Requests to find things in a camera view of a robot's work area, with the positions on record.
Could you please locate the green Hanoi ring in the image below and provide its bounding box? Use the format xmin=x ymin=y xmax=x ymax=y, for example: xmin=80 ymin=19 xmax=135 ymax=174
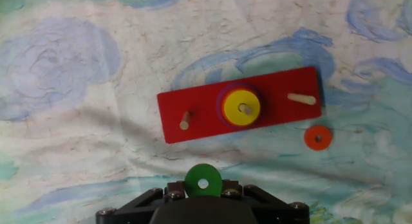
xmin=183 ymin=163 xmax=223 ymax=198

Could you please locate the large orange Hanoi ring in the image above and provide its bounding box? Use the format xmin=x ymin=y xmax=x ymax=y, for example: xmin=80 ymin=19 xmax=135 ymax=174
xmin=220 ymin=87 xmax=263 ymax=128

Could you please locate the landscape painting print cloth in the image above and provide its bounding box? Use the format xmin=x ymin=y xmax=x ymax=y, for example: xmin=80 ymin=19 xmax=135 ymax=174
xmin=0 ymin=0 xmax=412 ymax=224

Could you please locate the red Hanoi base board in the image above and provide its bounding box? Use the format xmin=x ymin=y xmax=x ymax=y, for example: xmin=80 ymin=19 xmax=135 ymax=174
xmin=156 ymin=66 xmax=323 ymax=145

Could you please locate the yellow Hanoi ring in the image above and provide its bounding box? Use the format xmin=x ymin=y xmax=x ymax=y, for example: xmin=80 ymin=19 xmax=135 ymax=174
xmin=223 ymin=89 xmax=261 ymax=127

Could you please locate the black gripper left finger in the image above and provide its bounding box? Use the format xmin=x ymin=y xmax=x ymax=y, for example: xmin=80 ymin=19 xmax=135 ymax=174
xmin=95 ymin=181 xmax=186 ymax=224

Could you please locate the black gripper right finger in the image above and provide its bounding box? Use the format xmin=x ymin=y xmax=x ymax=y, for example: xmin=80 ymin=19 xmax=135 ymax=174
xmin=221 ymin=180 xmax=310 ymax=224

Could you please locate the small orange Hanoi ring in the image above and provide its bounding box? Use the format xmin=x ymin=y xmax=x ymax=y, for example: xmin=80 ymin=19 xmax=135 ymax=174
xmin=303 ymin=125 xmax=333 ymax=151

